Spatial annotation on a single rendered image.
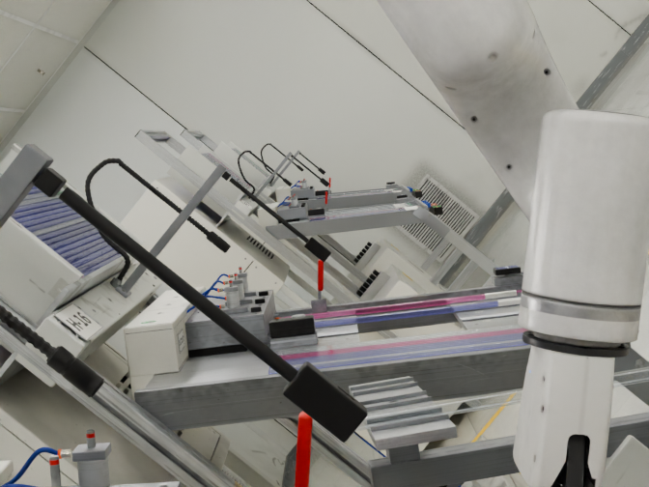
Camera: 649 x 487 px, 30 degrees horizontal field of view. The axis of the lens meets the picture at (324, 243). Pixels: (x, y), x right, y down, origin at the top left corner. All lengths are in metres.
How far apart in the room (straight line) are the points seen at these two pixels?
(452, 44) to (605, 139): 0.12
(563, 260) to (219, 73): 7.60
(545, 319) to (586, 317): 0.03
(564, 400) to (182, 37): 7.68
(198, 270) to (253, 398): 3.59
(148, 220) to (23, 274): 3.46
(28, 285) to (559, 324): 1.17
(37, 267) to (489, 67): 1.14
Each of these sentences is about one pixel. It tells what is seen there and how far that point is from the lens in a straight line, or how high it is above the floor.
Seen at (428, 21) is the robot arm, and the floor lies 1.22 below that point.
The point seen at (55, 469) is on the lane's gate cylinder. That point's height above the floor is 1.23.
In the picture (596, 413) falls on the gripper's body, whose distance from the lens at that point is 0.85.
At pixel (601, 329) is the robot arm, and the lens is 0.84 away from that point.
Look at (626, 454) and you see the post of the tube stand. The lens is 1.24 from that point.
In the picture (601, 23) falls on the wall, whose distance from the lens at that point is 8.58.
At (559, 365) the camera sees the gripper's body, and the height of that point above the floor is 1.01.
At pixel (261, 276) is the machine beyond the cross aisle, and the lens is 5.30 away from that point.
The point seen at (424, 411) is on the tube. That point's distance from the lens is 1.10.
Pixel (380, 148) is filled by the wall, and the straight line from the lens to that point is 8.35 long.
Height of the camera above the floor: 1.22
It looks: 3 degrees down
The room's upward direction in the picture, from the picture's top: 51 degrees counter-clockwise
